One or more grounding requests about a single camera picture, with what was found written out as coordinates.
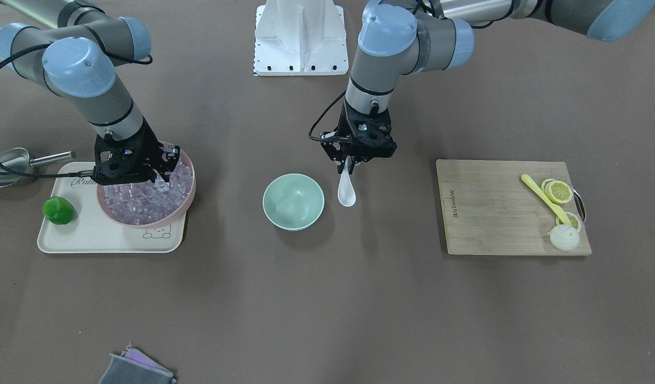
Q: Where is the grey folded cloth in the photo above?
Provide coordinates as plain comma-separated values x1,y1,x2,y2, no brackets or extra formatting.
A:
98,347,177,383

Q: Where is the pink bowl of ice cubes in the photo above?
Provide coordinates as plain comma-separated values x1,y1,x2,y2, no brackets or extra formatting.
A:
96,150,196,229

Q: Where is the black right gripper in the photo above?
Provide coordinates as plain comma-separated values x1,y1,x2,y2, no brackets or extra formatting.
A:
92,119,181,186

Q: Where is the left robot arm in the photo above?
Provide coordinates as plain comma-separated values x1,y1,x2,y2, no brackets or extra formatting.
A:
311,1,655,174

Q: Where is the lemon slice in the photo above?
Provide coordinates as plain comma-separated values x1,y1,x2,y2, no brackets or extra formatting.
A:
555,211,582,233
540,178,574,204

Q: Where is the cream rectangular serving tray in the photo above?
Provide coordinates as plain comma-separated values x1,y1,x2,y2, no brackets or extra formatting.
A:
37,178,186,254

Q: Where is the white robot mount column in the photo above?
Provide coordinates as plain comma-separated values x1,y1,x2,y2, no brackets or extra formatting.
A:
253,1,349,76

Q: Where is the bamboo cutting board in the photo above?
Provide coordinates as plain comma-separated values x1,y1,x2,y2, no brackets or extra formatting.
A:
436,159,593,256

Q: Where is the green lime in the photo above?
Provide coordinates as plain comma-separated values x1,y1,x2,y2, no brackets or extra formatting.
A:
42,195,75,225

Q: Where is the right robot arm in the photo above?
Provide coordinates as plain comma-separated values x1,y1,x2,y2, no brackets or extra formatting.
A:
0,1,180,186

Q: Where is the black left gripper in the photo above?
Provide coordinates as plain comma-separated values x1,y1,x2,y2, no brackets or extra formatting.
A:
321,102,397,174

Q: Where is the mint green bowl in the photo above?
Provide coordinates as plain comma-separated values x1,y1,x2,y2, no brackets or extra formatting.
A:
262,173,325,231

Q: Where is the stainless steel ice scoop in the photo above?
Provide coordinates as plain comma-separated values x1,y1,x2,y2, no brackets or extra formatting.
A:
0,148,76,188

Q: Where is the white ceramic spoon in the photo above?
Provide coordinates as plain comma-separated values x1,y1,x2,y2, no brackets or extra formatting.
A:
337,156,356,207

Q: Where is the yellow plastic knife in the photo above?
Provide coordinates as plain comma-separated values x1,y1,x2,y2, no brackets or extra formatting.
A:
520,173,572,226

